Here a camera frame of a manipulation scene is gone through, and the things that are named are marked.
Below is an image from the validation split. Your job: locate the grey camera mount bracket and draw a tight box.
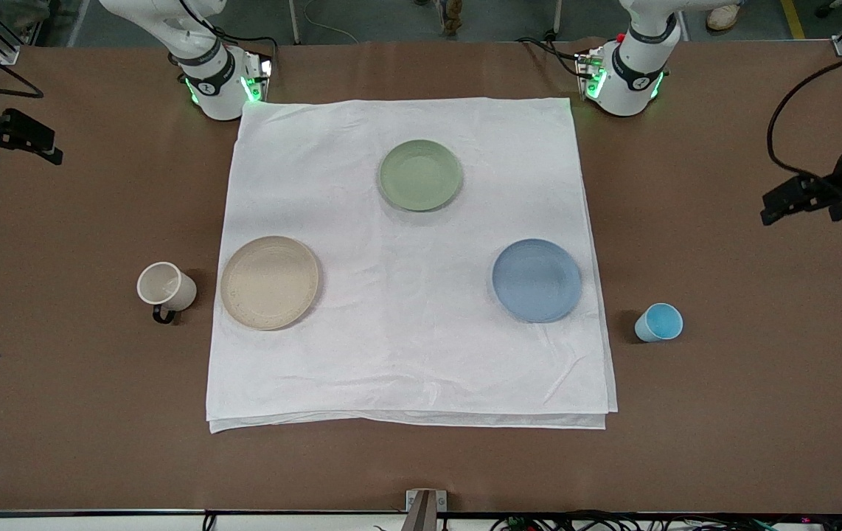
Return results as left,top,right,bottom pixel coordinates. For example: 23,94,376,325
405,489,448,531

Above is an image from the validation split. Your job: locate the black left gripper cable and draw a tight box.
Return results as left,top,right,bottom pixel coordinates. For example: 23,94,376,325
765,44,842,181

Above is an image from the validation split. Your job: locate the black left arm base cable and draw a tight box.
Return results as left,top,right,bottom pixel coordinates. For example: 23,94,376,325
515,32,593,79

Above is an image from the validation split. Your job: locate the blue plate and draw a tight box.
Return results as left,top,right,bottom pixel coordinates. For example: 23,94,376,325
492,238,583,324

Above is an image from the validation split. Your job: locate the white mug with black handle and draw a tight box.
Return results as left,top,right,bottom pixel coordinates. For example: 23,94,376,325
136,261,198,325

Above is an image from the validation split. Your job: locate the white cloth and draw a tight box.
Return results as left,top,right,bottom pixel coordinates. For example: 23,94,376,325
206,97,619,434

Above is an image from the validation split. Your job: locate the green plate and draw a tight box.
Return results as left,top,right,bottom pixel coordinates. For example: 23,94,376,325
377,139,464,213

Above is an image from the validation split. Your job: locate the blue cup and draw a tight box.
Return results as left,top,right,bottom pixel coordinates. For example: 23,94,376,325
634,302,684,344

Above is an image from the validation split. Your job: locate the black cable bundle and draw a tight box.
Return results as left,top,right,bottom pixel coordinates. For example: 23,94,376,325
491,510,842,531

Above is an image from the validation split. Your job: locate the black right arm base cable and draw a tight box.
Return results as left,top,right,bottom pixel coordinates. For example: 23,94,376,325
178,0,279,74

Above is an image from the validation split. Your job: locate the black arm base cable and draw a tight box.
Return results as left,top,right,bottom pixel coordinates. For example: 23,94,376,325
515,32,593,79
178,0,279,74

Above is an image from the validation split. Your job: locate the beige plate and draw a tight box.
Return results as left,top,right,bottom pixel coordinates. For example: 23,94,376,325
220,235,321,331

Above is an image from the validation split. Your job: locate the tan shoe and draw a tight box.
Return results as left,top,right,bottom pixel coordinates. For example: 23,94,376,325
706,3,743,32

